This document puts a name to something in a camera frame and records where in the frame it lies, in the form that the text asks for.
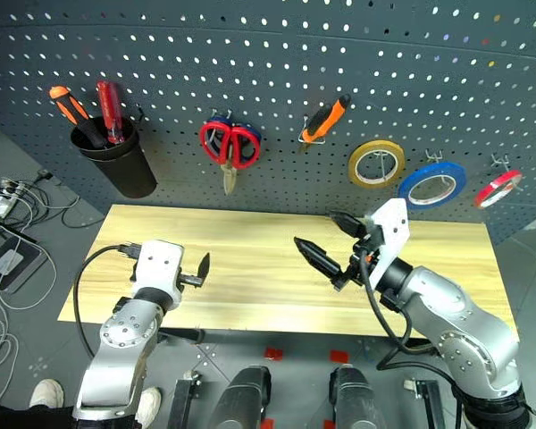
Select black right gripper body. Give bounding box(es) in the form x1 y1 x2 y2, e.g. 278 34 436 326
332 236 376 291

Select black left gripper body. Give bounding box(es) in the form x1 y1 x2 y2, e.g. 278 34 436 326
174 267 205 291

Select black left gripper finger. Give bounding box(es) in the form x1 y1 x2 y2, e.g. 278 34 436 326
196 252 212 281

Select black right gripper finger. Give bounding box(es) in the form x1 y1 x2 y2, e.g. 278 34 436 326
293 237 343 272
297 243 340 281

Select red handled scissors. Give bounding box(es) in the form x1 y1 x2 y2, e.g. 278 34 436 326
198 121 263 197

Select orange and black pliers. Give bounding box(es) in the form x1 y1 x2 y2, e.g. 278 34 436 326
298 93 353 153

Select red tape roll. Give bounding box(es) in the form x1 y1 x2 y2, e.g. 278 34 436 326
473 169 523 210

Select silver peg hook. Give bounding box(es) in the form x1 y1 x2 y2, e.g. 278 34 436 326
423 149 450 189
490 154 515 180
373 149 393 178

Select black plastic cup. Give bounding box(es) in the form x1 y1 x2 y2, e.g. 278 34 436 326
70 114 158 199

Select black metal stand leg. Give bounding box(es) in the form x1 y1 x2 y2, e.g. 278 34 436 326
404 378 443 429
167 370 202 429

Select yellow tape roll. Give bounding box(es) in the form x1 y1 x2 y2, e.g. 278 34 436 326
348 139 406 189

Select dark rounded shape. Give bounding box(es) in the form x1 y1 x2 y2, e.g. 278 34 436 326
310 364 383 429
207 365 272 429

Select white shoe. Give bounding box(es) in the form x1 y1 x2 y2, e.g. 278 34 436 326
29 378 66 408
136 386 163 428

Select blue tape roll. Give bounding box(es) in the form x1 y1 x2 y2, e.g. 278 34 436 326
397 161 468 211

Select black box with grey lid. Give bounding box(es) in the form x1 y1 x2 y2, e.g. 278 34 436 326
0 236 48 294

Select dark grey perforated pegboard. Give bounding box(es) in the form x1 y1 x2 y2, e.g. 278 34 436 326
0 0 536 247

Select black trousers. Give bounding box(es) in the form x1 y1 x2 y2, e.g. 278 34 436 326
0 400 138 429

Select orange and black screwdriver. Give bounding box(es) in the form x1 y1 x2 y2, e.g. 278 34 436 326
48 85 111 151

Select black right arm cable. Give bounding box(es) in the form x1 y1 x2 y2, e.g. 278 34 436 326
328 209 464 429

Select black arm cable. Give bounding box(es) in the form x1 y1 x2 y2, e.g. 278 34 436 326
72 243 142 358
328 209 464 429

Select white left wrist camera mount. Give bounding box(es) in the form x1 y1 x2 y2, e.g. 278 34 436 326
131 240 185 312

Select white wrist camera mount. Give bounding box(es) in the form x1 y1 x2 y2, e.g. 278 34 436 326
131 240 185 312
366 198 411 287

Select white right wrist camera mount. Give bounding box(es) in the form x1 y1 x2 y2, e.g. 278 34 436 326
366 198 411 287

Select black table bracket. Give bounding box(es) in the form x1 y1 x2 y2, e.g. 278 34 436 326
158 328 206 345

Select silver wire loop hook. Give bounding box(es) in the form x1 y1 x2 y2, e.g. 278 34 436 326
297 114 326 147

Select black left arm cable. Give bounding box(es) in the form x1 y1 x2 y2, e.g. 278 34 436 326
72 243 142 358

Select black floor cable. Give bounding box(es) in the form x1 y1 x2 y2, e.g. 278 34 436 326
21 176 106 229

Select white floor cable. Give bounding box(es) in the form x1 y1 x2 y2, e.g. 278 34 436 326
0 178 59 394

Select blue handled scissors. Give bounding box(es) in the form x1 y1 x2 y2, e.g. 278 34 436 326
205 114 264 162

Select red handled screwdriver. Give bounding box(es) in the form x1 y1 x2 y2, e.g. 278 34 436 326
96 80 126 145

